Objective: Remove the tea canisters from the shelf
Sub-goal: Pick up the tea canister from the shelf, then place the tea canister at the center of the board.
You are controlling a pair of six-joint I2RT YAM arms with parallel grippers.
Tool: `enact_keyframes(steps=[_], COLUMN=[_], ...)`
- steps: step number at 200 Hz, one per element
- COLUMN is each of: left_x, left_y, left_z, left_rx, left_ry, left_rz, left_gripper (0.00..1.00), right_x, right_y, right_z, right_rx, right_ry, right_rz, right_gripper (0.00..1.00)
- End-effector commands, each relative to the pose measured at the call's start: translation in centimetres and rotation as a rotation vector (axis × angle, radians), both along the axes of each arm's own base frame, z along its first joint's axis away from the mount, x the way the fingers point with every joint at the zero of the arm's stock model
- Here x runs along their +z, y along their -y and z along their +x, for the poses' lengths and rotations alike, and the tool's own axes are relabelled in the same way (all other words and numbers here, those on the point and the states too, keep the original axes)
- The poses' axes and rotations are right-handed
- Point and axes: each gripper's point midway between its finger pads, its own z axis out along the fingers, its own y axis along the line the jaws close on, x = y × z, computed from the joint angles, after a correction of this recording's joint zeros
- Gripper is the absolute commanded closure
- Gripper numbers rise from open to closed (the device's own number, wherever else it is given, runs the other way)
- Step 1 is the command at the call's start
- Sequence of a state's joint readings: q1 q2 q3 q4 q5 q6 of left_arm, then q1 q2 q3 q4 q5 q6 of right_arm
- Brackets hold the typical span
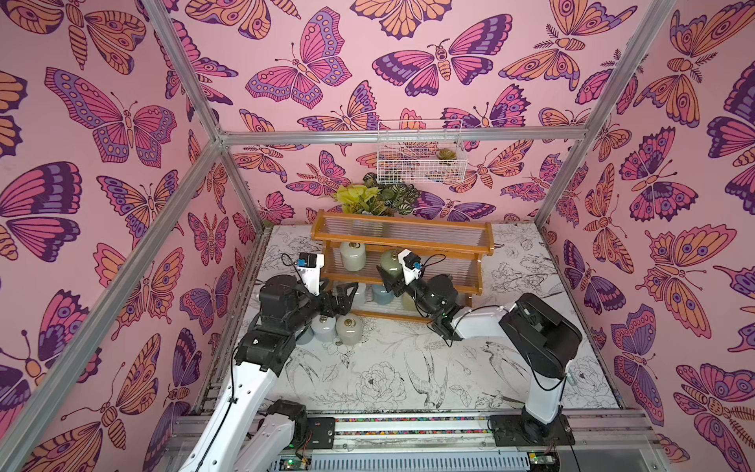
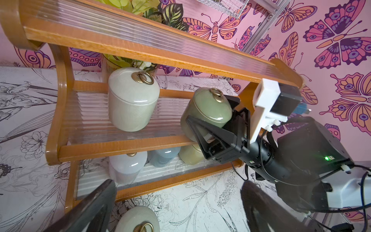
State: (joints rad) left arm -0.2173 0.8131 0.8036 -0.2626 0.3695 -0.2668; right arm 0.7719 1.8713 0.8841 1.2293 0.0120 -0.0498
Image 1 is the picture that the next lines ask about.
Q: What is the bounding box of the cream canister shelf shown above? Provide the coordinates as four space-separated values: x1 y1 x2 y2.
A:
336 314 364 346

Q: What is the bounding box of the large light blue canister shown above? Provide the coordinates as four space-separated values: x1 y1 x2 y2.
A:
296 324 315 345

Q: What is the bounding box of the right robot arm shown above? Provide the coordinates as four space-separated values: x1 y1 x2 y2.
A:
377 267 583 446

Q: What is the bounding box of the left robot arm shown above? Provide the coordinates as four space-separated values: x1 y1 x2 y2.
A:
181 275 359 471

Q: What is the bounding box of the white canister bottom shelf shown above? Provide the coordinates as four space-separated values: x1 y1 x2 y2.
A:
352 283 368 310

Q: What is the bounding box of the green canister middle shelf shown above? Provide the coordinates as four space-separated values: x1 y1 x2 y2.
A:
379 250 403 277

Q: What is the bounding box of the blue canister bottom shelf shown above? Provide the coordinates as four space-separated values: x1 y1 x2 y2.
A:
371 285 395 305

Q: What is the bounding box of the yellow-green canister bottom shelf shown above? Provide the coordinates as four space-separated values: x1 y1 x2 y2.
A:
401 293 416 312

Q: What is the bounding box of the wooden tiered shelf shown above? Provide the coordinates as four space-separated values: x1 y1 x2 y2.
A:
311 210 495 307

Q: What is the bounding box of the green leafy plant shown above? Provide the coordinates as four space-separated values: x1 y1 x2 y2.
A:
333 172 420 216

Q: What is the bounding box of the small succulent in basket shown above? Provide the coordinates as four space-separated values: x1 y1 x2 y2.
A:
436 147 457 161

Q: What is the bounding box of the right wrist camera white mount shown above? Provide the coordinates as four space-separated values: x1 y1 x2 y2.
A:
398 249 424 285

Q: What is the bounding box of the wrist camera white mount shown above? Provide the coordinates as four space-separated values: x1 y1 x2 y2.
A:
295 252 324 297
398 249 424 285

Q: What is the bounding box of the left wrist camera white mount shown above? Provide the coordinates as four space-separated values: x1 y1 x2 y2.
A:
295 252 324 297

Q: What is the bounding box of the white wire basket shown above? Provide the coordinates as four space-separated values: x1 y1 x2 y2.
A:
375 128 468 185

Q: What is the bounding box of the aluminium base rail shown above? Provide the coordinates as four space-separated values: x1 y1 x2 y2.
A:
158 409 668 472

